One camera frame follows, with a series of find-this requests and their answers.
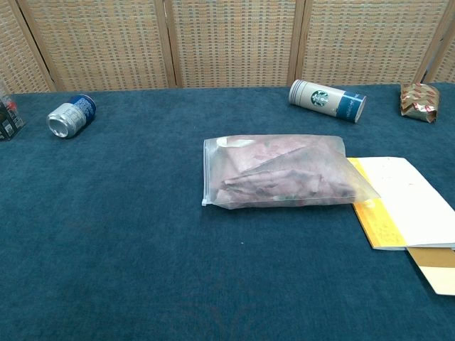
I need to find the dark box at left edge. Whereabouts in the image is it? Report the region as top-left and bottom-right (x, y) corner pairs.
(0, 80), (26, 142)

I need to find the brown and cream card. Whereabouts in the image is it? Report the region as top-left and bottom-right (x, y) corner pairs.
(406, 247), (455, 296)

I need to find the yellow and white book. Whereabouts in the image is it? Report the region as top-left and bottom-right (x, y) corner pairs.
(346, 156), (455, 251)

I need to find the woven rattan folding screen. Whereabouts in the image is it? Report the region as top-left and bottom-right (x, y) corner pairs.
(0, 0), (455, 94)

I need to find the dark blue table cover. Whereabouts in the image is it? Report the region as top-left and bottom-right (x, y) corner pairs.
(0, 83), (455, 341)

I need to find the gold foil snack packet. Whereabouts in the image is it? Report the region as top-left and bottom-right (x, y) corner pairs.
(400, 82), (441, 124)

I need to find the transparent plastic zip bag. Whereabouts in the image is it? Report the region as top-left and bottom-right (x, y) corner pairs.
(200, 134), (382, 211)

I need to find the silver and blue drink can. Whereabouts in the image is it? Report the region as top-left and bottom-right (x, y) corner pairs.
(45, 94), (97, 139)

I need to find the white and blue Starbucks tumbler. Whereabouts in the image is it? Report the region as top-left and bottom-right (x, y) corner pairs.
(288, 79), (368, 124)

